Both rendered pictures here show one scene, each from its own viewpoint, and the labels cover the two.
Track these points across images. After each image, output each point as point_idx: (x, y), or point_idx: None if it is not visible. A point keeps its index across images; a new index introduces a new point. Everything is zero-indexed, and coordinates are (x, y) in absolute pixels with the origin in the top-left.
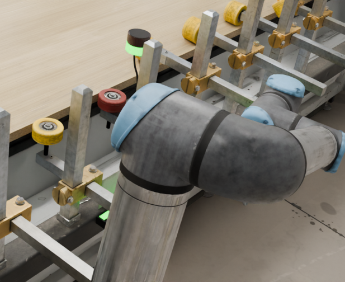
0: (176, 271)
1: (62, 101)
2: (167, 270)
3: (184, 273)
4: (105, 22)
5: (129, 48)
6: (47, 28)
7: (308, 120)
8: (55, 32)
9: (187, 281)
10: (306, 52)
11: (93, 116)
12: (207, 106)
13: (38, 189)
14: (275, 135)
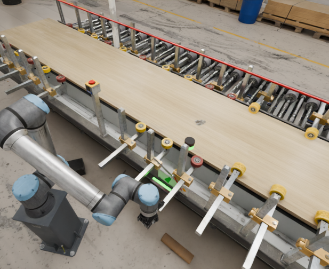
0: (214, 254)
1: None
2: (214, 250)
3: (214, 258)
4: (264, 155)
5: None
6: (242, 135)
7: (113, 198)
8: (240, 138)
9: (210, 259)
10: None
11: None
12: (15, 106)
13: (174, 162)
14: None
